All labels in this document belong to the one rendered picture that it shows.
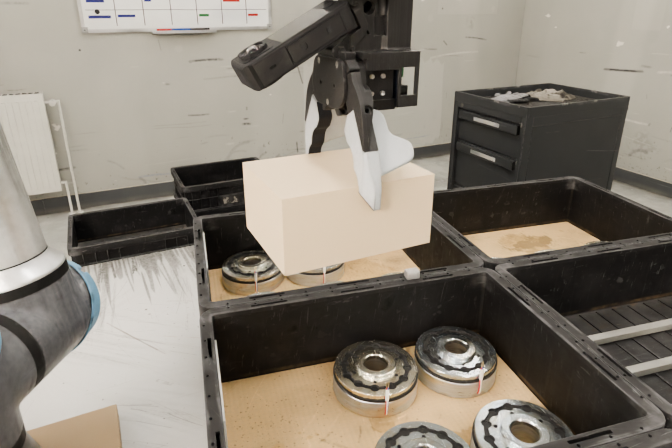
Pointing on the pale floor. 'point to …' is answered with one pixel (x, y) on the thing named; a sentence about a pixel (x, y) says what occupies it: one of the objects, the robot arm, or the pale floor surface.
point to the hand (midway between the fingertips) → (335, 188)
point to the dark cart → (535, 136)
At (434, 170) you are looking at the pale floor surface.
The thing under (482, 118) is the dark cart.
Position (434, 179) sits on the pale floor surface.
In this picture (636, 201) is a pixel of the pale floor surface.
